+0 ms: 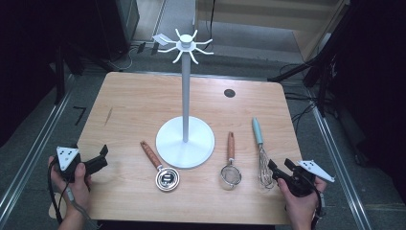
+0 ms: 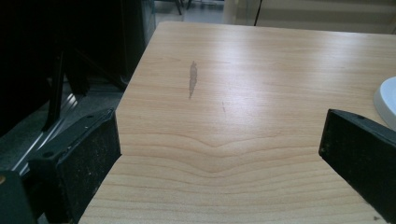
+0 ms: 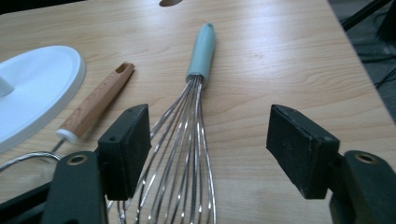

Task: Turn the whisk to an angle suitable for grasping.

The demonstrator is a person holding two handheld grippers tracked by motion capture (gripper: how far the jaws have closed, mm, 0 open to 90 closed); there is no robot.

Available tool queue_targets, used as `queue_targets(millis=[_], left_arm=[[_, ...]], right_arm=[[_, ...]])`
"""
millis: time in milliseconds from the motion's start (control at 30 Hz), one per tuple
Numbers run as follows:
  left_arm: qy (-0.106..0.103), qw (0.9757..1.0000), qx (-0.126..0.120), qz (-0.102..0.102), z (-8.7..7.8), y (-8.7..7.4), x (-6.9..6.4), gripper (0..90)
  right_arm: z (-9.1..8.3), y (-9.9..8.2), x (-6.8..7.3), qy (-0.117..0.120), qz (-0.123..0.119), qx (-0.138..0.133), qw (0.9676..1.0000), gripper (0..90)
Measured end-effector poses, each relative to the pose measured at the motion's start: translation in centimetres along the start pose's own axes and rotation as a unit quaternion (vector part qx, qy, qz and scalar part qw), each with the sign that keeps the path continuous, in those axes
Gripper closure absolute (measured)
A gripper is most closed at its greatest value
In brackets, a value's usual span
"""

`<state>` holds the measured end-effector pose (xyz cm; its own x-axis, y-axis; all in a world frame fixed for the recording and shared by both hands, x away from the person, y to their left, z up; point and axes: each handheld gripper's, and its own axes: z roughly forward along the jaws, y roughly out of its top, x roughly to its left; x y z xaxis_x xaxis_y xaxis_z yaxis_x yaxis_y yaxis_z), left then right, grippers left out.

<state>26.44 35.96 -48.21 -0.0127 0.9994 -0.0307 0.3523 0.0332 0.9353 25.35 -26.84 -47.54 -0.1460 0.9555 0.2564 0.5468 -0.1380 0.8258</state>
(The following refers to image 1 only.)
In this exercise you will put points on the white paper tag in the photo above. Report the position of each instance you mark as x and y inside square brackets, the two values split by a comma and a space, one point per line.
[159, 39]

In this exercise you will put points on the person's left hand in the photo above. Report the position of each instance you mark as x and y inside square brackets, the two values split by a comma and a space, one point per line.
[75, 193]

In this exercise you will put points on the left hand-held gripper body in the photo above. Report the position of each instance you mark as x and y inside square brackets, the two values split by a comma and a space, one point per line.
[66, 156]

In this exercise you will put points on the dark cabinet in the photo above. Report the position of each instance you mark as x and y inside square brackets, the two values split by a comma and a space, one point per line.
[121, 25]

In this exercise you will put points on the white utensil stand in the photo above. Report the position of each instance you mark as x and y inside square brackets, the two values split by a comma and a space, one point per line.
[185, 96]

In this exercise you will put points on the metal floor rail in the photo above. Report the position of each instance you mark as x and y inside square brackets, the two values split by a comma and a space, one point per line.
[32, 159]
[338, 166]

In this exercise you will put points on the person's right hand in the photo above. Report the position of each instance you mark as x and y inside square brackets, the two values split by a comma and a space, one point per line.
[301, 207]

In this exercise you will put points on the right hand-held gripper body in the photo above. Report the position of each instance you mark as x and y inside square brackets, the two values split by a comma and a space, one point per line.
[303, 183]

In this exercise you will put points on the black metal stand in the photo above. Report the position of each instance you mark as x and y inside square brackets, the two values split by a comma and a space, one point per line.
[316, 60]

